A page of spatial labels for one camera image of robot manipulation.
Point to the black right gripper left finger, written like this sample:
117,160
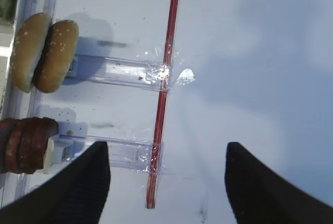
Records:
77,194

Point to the front sesame bun top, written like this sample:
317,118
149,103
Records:
27,48

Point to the red plastic rail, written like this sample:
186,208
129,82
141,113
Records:
162,100

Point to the rear sesame bun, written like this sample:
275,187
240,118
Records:
57,55

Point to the clear bun track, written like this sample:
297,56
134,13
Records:
148,75

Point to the sesame bun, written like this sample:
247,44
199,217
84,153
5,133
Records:
27,48
57,55

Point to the clear patty track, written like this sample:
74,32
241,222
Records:
134,155

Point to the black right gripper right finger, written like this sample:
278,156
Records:
259,195

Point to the meat patties stack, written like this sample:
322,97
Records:
24,143

